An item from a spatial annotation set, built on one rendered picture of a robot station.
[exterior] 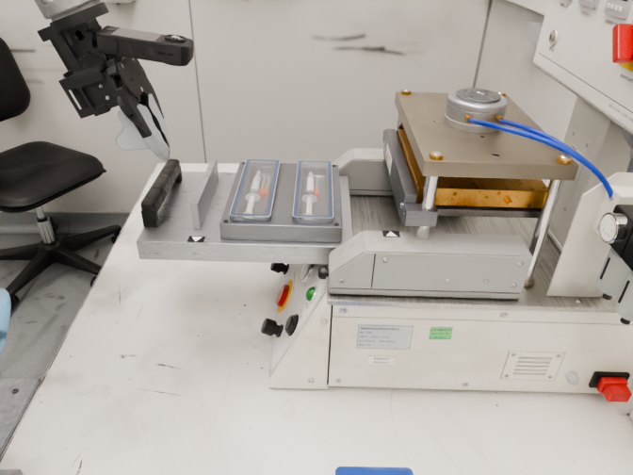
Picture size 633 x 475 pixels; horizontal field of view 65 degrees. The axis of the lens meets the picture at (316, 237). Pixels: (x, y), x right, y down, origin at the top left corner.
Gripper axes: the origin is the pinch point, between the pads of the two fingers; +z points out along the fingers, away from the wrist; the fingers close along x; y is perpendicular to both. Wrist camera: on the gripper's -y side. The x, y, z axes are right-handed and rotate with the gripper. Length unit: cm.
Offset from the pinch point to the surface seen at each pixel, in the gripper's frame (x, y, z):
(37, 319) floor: -77, 116, 70
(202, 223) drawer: 6.1, -2.2, 9.7
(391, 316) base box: 16.7, -24.8, 25.2
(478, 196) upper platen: 10.0, -39.4, 15.0
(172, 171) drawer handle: -3.2, 2.3, 4.3
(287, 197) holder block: 1.8, -14.2, 11.5
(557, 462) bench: 27, -41, 47
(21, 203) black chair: -86, 97, 27
